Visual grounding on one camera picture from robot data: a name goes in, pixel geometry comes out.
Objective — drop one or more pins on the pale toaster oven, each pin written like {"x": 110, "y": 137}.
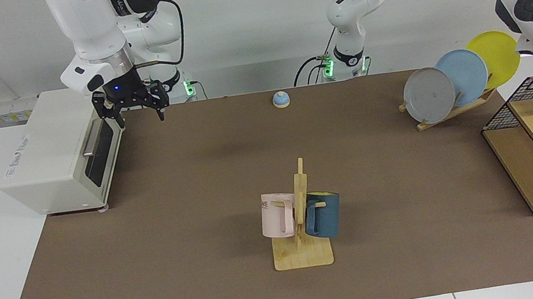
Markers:
{"x": 47, "y": 149}

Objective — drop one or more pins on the yellow plate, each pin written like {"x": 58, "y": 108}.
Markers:
{"x": 495, "y": 52}

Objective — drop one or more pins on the light blue plate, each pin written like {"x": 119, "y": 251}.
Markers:
{"x": 467, "y": 72}

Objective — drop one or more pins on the brown table cloth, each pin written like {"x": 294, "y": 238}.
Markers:
{"x": 179, "y": 234}

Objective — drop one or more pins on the wooden plate rack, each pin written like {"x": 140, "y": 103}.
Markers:
{"x": 454, "y": 112}

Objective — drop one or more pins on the grey plate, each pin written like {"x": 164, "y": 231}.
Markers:
{"x": 428, "y": 95}

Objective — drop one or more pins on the pink mug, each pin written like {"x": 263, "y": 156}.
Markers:
{"x": 273, "y": 219}

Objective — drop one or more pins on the dark teal mug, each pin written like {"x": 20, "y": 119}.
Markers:
{"x": 328, "y": 216}

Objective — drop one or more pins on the wooden cup stand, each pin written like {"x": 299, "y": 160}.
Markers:
{"x": 302, "y": 256}

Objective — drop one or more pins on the white wall outlet strip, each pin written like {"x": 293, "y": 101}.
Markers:
{"x": 15, "y": 109}

